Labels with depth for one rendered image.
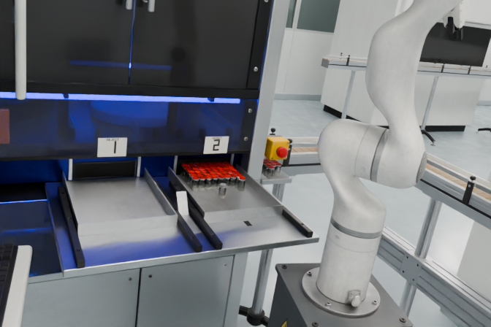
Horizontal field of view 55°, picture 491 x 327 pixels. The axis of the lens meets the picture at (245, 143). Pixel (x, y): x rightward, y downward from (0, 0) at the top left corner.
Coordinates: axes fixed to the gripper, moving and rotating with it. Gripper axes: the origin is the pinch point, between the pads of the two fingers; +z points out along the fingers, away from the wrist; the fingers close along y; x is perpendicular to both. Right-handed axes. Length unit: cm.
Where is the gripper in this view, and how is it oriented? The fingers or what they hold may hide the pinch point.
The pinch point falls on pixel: (456, 33)
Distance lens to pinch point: 157.6
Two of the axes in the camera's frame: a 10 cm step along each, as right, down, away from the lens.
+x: -8.1, -1.7, 5.6
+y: 4.8, -7.4, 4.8
